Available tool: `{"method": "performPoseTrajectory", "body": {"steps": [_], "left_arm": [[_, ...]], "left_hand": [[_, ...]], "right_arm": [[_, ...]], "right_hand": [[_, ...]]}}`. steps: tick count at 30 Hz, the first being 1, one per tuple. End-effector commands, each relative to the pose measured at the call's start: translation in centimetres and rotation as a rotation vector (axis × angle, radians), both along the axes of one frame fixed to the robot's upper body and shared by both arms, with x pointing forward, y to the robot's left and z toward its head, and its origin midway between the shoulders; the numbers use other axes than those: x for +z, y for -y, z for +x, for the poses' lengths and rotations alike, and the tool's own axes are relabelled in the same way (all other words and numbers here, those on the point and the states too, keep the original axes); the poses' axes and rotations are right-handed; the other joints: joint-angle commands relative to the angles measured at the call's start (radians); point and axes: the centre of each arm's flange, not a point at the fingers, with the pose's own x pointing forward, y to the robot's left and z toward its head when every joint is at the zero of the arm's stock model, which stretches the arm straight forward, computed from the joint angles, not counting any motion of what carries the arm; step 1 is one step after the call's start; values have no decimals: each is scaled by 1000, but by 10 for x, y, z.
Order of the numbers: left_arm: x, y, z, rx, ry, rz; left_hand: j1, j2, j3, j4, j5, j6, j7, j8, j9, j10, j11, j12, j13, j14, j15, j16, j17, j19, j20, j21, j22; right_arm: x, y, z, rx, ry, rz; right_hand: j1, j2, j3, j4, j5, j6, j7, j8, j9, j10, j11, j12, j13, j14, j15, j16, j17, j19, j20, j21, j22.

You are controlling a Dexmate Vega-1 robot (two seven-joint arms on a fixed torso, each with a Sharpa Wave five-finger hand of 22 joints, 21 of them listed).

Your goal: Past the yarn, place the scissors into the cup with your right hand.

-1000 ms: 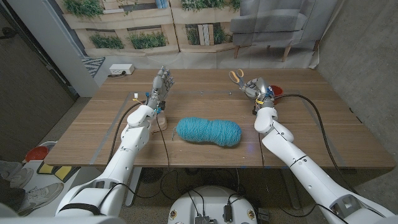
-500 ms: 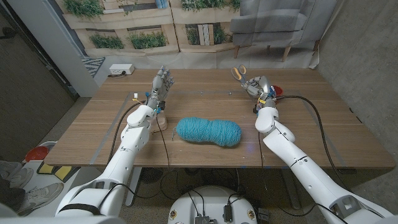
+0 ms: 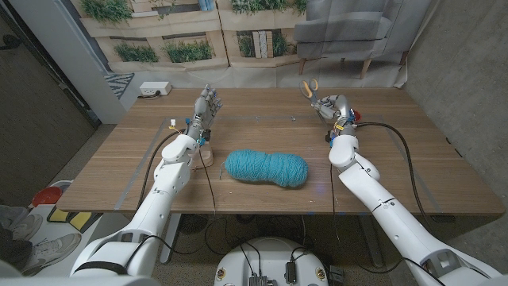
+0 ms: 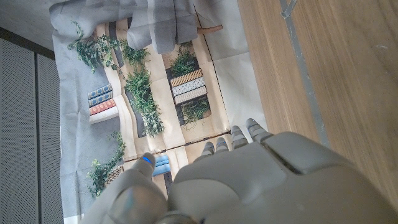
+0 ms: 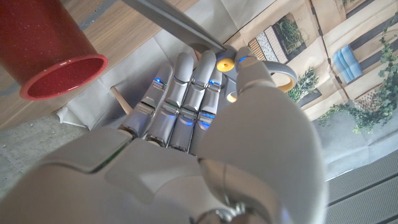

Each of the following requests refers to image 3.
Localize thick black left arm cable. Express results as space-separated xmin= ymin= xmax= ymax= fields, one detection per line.
xmin=137 ymin=129 xmax=187 ymax=210

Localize orange handled scissors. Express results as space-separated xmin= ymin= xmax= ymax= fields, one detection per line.
xmin=298 ymin=77 xmax=329 ymax=126

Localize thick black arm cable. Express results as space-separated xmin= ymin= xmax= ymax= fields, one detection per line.
xmin=137 ymin=129 xmax=187 ymax=210
xmin=355 ymin=122 xmax=433 ymax=223

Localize teal yarn skein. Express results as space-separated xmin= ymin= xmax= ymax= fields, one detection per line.
xmin=219 ymin=149 xmax=310 ymax=188

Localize red bowl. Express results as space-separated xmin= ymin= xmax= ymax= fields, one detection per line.
xmin=31 ymin=186 xmax=64 ymax=208

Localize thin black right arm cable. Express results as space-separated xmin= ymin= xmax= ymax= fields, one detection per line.
xmin=329 ymin=161 xmax=341 ymax=242

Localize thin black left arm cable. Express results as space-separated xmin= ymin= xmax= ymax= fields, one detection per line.
xmin=134 ymin=147 xmax=218 ymax=257

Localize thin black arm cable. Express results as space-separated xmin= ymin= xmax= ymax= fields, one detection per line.
xmin=134 ymin=147 xmax=218 ymax=257
xmin=329 ymin=161 xmax=341 ymax=242

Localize printed room backdrop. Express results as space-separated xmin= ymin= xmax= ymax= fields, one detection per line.
xmin=71 ymin=0 xmax=432 ymax=89

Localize black wall hook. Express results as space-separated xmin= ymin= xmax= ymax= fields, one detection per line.
xmin=0 ymin=34 xmax=23 ymax=51

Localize white power strip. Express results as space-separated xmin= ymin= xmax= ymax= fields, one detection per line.
xmin=139 ymin=81 xmax=173 ymax=97

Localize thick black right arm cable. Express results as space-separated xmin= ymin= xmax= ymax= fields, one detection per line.
xmin=355 ymin=122 xmax=433 ymax=223

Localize grey sneaker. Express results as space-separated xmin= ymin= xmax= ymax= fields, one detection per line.
xmin=17 ymin=233 xmax=83 ymax=276
xmin=0 ymin=205 xmax=43 ymax=242

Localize black adapter on torso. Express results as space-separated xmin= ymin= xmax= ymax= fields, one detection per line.
xmin=284 ymin=261 xmax=298 ymax=285

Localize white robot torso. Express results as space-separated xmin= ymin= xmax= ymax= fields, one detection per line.
xmin=214 ymin=237 xmax=329 ymax=286

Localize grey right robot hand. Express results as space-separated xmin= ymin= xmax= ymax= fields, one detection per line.
xmin=310 ymin=94 xmax=357 ymax=136

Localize light wooden block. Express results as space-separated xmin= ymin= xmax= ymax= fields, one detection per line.
xmin=194 ymin=142 xmax=214 ymax=170

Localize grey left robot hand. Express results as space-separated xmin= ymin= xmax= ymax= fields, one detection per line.
xmin=185 ymin=83 xmax=224 ymax=140

